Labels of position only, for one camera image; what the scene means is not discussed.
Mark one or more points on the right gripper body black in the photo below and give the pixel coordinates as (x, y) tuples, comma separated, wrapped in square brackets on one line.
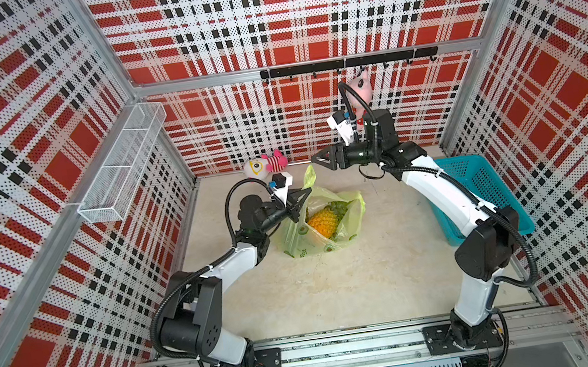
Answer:
[(358, 154)]

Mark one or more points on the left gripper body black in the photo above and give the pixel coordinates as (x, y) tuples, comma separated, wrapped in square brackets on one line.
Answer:
[(275, 215)]

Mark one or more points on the pineapple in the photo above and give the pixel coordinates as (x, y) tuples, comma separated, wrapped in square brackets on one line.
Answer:
[(324, 222), (339, 208)]

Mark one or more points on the yellow-green plastic bag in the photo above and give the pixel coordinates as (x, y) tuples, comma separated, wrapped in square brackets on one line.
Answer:
[(298, 240)]

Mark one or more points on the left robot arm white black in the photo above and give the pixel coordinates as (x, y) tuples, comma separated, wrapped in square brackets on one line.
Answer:
[(188, 322)]

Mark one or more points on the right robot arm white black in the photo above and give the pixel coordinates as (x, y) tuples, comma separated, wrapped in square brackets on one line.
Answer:
[(493, 251)]

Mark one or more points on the white pink plush bird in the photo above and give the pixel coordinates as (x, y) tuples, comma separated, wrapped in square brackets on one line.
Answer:
[(261, 168)]

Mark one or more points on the pink hanging plush toy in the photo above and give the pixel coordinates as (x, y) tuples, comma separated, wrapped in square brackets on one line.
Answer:
[(361, 85)]

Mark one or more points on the teal plastic basket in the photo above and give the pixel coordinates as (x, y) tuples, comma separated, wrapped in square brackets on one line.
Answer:
[(476, 174)]

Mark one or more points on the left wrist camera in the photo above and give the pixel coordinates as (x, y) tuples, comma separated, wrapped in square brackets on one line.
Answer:
[(279, 186)]

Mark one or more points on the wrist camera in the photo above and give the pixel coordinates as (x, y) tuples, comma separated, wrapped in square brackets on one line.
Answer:
[(279, 186), (341, 121)]

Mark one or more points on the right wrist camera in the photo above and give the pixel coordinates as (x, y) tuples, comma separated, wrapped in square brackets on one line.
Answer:
[(341, 121)]

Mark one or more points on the black hook rail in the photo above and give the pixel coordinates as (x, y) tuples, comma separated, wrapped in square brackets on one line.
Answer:
[(381, 58)]

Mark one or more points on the white wire mesh shelf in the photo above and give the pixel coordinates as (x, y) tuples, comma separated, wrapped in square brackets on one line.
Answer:
[(112, 192)]

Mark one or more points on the aluminium mounting rail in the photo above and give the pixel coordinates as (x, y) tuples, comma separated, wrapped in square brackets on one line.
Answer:
[(533, 337)]

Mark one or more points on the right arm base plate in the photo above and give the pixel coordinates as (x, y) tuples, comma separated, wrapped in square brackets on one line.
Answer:
[(458, 337)]

